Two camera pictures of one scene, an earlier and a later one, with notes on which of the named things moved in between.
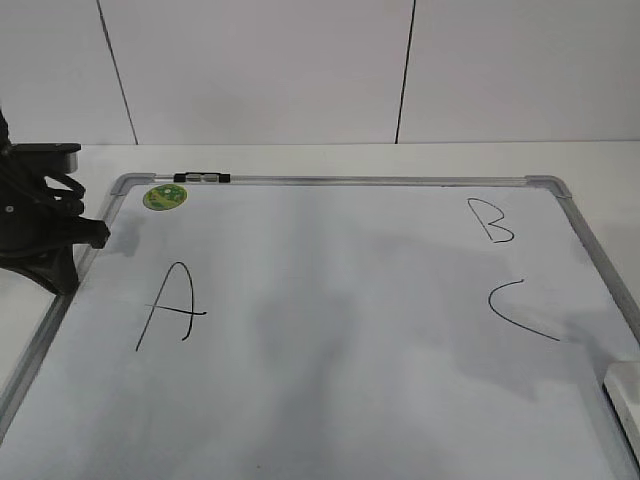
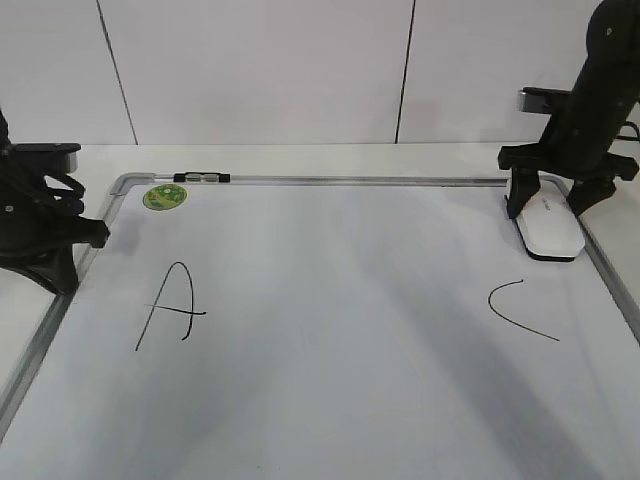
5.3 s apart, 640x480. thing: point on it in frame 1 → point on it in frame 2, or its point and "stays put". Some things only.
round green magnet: [164, 196] stays put
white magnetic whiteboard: [332, 327] stays put
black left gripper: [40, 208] stays put
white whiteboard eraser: [622, 385] → [548, 226]
